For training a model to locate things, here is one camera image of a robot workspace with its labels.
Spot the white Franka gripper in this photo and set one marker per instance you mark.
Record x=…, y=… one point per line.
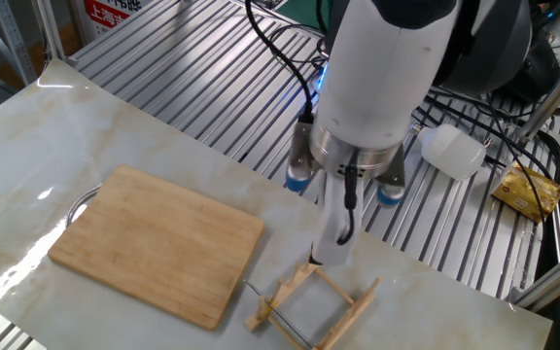
x=331, y=233

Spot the grey perforated shelf upright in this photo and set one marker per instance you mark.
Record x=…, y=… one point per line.
x=12, y=39

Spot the red and white sign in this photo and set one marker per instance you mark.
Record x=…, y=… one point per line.
x=110, y=14

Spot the wooden cutting board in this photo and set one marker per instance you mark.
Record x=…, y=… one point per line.
x=158, y=243

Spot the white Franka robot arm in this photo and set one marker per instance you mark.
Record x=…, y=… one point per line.
x=382, y=73

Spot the gold foil packet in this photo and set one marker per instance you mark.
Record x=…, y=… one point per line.
x=528, y=192

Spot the wooden dish rack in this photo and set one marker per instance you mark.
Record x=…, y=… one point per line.
x=299, y=278

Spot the aluminium frame post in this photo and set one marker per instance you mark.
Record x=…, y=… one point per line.
x=552, y=279
x=552, y=92
x=49, y=29

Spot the white plastic bottle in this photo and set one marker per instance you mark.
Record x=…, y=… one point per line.
x=455, y=150

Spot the silver wrist camera blue caps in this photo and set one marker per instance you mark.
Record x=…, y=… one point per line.
x=299, y=155
x=391, y=187

